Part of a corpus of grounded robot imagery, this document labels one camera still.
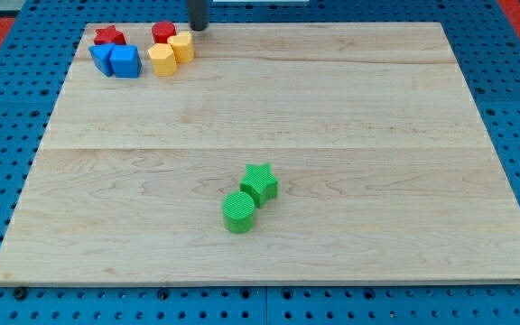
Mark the yellow heart block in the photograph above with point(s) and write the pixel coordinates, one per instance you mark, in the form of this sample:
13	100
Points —
182	46

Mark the green star block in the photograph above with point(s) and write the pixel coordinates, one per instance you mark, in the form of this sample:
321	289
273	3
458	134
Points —
260	183

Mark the wooden board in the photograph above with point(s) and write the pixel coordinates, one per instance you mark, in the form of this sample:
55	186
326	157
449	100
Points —
387	174

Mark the red star block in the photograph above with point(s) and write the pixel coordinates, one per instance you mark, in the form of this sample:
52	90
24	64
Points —
109	34

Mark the blue pentagon block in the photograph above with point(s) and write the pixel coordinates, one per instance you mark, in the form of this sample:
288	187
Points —
125	61

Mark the green cylinder block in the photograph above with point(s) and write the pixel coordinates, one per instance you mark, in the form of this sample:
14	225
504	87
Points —
238	210

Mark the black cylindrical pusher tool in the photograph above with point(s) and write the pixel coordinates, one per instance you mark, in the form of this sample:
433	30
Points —
198	14

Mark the yellow hexagon block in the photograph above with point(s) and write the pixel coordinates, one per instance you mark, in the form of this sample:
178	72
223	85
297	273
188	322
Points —
163	59

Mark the blue triangle block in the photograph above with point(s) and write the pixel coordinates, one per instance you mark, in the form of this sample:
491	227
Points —
101	54

